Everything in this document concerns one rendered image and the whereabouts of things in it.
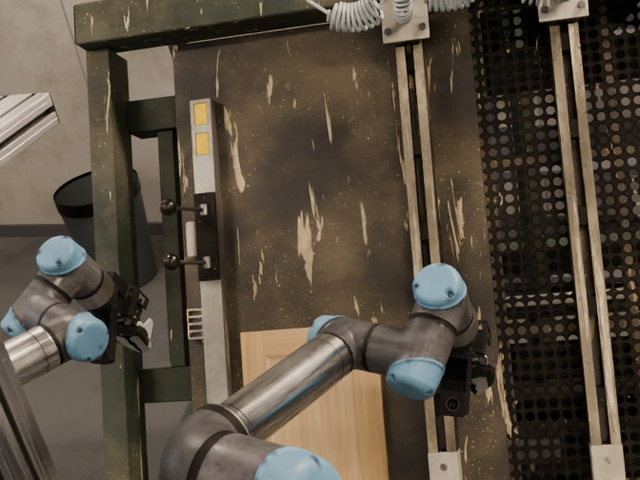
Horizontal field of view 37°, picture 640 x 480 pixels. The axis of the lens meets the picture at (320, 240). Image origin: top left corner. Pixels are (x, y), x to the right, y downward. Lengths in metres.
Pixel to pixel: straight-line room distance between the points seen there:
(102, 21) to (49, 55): 3.14
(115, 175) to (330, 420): 0.75
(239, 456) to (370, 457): 1.03
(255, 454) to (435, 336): 0.40
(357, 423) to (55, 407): 2.48
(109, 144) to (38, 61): 3.23
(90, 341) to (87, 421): 2.67
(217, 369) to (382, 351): 0.81
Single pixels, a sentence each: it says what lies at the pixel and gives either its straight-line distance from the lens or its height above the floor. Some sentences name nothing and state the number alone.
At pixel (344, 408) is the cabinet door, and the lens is 2.11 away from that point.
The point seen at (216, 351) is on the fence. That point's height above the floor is 1.21.
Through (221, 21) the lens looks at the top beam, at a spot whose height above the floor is 1.85.
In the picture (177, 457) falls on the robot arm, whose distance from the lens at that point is 1.14.
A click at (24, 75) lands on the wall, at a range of 5.59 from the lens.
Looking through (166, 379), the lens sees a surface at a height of 1.12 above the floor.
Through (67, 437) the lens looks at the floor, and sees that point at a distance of 4.20.
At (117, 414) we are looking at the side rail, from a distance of 2.24.
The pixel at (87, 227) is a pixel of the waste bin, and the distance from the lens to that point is 4.90.
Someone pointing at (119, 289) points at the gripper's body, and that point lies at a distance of 1.84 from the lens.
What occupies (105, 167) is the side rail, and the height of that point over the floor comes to 1.58.
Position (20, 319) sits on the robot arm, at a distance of 1.69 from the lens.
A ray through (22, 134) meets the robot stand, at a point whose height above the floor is 2.00.
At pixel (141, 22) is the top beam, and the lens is 2.27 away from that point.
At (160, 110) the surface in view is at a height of 1.65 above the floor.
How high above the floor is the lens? 2.37
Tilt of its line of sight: 28 degrees down
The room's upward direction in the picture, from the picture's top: 12 degrees counter-clockwise
